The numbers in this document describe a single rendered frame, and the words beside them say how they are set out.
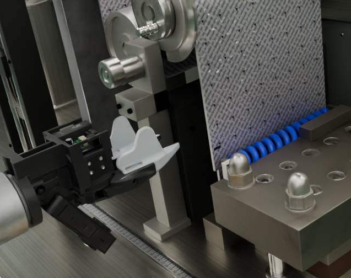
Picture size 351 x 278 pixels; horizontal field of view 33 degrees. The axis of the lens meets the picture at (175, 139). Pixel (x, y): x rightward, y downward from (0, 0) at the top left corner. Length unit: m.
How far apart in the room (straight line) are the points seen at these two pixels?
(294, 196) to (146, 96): 0.26
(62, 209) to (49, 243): 0.31
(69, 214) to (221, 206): 0.21
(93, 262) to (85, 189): 0.25
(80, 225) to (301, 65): 0.42
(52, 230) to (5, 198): 0.38
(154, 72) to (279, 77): 0.19
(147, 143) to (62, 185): 0.11
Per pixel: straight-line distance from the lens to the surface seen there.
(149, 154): 0.73
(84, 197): 0.70
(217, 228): 0.88
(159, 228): 0.95
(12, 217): 0.66
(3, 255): 1.01
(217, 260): 0.88
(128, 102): 0.84
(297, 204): 0.72
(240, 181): 0.77
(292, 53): 0.90
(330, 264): 0.79
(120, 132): 0.77
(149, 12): 0.80
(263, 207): 0.74
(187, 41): 0.78
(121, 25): 0.93
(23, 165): 0.67
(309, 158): 0.84
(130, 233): 0.97
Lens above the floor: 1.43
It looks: 25 degrees down
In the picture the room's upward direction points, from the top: 10 degrees counter-clockwise
